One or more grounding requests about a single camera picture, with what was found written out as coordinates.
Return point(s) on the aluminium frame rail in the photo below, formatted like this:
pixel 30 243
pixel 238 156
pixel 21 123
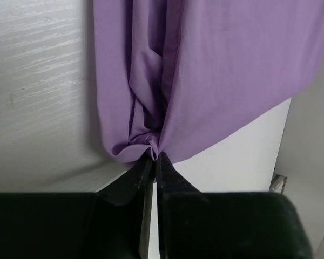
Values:
pixel 278 183

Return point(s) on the purple shorts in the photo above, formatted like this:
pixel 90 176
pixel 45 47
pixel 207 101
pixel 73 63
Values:
pixel 177 77

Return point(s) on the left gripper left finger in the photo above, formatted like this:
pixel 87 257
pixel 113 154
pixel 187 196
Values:
pixel 121 217

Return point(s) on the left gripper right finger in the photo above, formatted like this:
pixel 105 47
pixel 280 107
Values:
pixel 184 214

